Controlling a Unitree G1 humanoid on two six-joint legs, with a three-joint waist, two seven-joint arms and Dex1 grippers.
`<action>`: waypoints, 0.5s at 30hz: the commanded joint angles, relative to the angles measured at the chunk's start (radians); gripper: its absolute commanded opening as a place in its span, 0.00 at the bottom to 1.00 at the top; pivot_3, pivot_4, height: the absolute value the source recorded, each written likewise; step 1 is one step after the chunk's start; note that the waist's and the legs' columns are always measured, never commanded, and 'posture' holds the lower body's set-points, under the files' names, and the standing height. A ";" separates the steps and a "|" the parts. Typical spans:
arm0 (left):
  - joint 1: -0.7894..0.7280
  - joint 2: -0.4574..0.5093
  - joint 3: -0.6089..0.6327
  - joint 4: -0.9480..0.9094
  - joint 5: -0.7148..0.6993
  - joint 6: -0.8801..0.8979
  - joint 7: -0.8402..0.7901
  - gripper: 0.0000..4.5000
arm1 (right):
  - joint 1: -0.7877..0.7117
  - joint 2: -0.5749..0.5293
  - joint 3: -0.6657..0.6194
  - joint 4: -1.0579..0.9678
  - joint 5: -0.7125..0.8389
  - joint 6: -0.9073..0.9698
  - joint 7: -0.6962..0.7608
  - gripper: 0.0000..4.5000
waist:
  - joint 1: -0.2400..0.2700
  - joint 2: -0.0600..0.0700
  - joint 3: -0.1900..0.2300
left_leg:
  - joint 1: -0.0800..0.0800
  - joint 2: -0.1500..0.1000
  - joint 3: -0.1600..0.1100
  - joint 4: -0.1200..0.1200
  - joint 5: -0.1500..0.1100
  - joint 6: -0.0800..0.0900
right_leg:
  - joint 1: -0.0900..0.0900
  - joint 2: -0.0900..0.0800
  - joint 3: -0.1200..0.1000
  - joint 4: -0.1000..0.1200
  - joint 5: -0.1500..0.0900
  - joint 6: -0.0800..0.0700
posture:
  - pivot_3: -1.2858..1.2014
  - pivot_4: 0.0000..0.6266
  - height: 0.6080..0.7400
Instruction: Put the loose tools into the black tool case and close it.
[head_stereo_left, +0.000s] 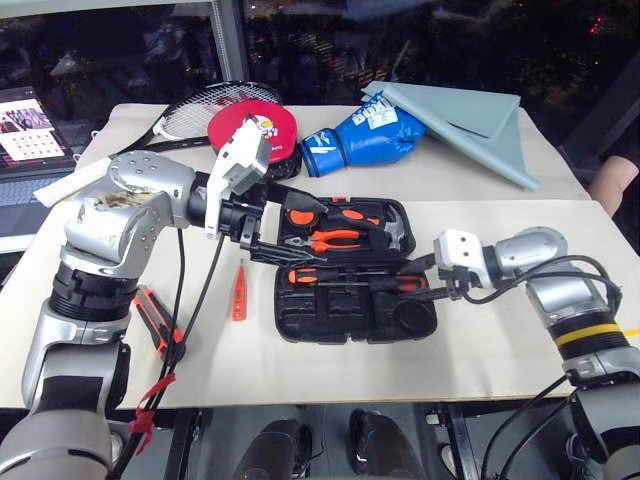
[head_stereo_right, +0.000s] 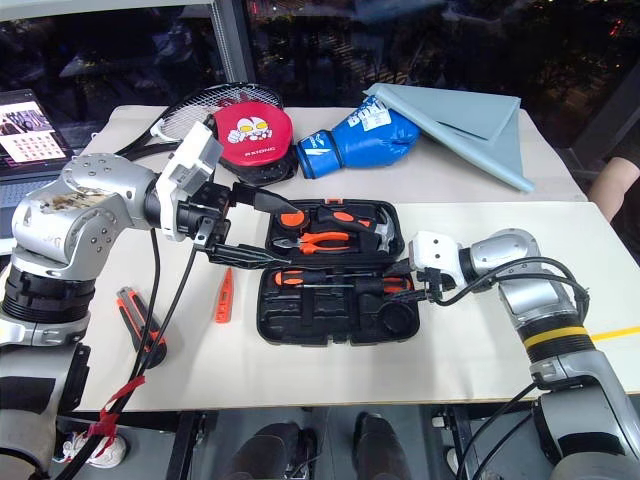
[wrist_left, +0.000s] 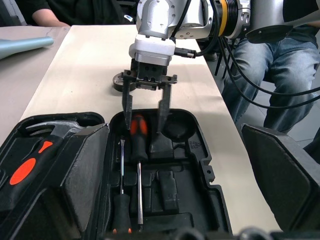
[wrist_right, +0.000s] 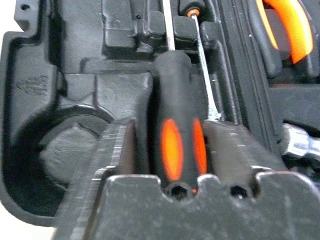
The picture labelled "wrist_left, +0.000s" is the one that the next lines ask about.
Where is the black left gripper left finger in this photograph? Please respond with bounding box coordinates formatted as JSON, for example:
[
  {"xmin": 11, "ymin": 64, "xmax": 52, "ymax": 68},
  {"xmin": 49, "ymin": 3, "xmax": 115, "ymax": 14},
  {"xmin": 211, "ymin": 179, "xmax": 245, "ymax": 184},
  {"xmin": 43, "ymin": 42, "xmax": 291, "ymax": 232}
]
[{"xmin": 0, "ymin": 122, "xmax": 111, "ymax": 240}]

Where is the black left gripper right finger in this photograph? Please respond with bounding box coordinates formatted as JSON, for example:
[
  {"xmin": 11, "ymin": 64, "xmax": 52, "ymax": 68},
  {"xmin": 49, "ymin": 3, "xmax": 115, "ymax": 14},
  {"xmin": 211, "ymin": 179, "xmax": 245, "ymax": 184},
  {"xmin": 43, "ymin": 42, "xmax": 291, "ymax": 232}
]
[{"xmin": 240, "ymin": 123, "xmax": 320, "ymax": 233}]

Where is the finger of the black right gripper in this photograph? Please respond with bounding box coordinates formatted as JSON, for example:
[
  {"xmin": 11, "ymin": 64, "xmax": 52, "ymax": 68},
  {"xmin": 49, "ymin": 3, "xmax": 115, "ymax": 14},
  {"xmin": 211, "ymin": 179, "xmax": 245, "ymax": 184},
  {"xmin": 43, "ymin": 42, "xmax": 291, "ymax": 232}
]
[
  {"xmin": 156, "ymin": 83, "xmax": 173, "ymax": 135},
  {"xmin": 121, "ymin": 74, "xmax": 134, "ymax": 131}
]

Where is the orange and black handled screwdriver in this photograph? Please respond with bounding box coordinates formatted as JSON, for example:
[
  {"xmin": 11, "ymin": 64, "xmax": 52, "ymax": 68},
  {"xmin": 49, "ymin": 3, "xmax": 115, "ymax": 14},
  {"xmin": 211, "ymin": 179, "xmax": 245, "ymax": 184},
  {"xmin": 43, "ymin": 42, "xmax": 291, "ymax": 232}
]
[{"xmin": 129, "ymin": 114, "xmax": 150, "ymax": 231}]

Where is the black plastic tool case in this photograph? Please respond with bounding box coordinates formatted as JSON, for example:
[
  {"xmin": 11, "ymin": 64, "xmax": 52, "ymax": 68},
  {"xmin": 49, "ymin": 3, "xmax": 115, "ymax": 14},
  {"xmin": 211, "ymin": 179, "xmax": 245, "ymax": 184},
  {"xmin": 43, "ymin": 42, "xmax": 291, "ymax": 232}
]
[{"xmin": 0, "ymin": 108, "xmax": 234, "ymax": 240}]

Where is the black and orange hammer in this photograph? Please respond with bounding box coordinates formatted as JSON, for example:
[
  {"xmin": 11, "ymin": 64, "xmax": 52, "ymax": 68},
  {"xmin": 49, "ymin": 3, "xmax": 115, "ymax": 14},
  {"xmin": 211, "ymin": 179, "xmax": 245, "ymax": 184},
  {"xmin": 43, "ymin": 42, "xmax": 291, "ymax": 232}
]
[{"xmin": 0, "ymin": 119, "xmax": 89, "ymax": 215}]

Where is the person in black shirt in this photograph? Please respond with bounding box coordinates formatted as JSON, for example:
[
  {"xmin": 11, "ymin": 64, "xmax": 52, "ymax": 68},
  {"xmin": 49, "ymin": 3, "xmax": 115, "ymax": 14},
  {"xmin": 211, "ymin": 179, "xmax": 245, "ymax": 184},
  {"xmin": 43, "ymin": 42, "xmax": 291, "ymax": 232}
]
[{"xmin": 23, "ymin": 0, "xmax": 138, "ymax": 28}]

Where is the person in blue jeans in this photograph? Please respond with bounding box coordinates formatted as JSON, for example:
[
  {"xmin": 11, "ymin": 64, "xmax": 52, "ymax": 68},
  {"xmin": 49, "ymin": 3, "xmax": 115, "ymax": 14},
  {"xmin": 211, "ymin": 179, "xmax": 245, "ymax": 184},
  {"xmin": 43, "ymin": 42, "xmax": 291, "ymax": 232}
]
[{"xmin": 221, "ymin": 0, "xmax": 320, "ymax": 135}]

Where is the grey-blue rolled tube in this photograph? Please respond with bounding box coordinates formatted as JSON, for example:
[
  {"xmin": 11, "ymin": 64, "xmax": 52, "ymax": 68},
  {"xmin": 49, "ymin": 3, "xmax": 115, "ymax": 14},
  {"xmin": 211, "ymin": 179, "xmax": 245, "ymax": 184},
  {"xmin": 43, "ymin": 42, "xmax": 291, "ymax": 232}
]
[{"xmin": 0, "ymin": 36, "xmax": 55, "ymax": 61}]

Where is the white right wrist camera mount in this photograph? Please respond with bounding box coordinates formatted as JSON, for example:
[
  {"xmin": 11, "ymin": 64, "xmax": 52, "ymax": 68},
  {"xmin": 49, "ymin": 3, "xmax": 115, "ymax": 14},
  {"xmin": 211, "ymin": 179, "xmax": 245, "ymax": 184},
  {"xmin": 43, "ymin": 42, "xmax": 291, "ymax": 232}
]
[{"xmin": 128, "ymin": 34, "xmax": 176, "ymax": 67}]

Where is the black cable plugged into mount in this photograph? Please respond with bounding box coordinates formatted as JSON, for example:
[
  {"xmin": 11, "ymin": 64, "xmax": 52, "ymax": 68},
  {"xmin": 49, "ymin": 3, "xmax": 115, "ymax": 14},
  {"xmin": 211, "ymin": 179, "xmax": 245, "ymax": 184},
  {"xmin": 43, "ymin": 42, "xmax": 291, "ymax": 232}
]
[{"xmin": 174, "ymin": 0, "xmax": 227, "ymax": 60}]

